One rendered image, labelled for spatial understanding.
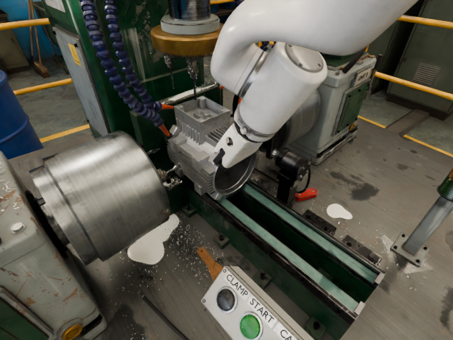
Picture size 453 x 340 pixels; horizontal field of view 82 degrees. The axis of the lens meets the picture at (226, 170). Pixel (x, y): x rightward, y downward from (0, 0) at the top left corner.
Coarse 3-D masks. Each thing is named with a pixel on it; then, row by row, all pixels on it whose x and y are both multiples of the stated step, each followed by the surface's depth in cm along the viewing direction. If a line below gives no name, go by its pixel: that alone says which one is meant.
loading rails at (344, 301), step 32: (192, 192) 82; (256, 192) 78; (224, 224) 75; (256, 224) 69; (288, 224) 70; (256, 256) 69; (288, 256) 62; (320, 256) 66; (352, 256) 62; (288, 288) 64; (320, 288) 55; (352, 288) 62; (320, 320) 60; (352, 320) 51
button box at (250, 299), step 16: (224, 272) 41; (240, 272) 44; (224, 288) 40; (240, 288) 39; (256, 288) 41; (208, 304) 41; (240, 304) 39; (256, 304) 38; (272, 304) 39; (224, 320) 39; (240, 320) 38; (272, 320) 36; (288, 320) 37; (240, 336) 37; (272, 336) 35; (288, 336) 34; (304, 336) 36
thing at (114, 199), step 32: (64, 160) 50; (96, 160) 51; (128, 160) 52; (64, 192) 46; (96, 192) 48; (128, 192) 51; (160, 192) 55; (64, 224) 46; (96, 224) 48; (128, 224) 52; (160, 224) 61; (96, 256) 53
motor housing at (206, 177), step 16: (224, 128) 70; (192, 144) 71; (208, 144) 68; (176, 160) 76; (256, 160) 76; (192, 176) 72; (208, 176) 65; (224, 176) 80; (240, 176) 78; (208, 192) 69; (224, 192) 74
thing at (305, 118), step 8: (312, 96) 84; (304, 104) 82; (312, 104) 84; (320, 104) 89; (296, 112) 79; (304, 112) 82; (312, 112) 85; (288, 120) 78; (296, 120) 80; (304, 120) 83; (312, 120) 87; (280, 128) 81; (288, 128) 79; (296, 128) 82; (304, 128) 86; (280, 136) 83; (288, 136) 81; (296, 136) 86; (264, 144) 88; (280, 144) 84
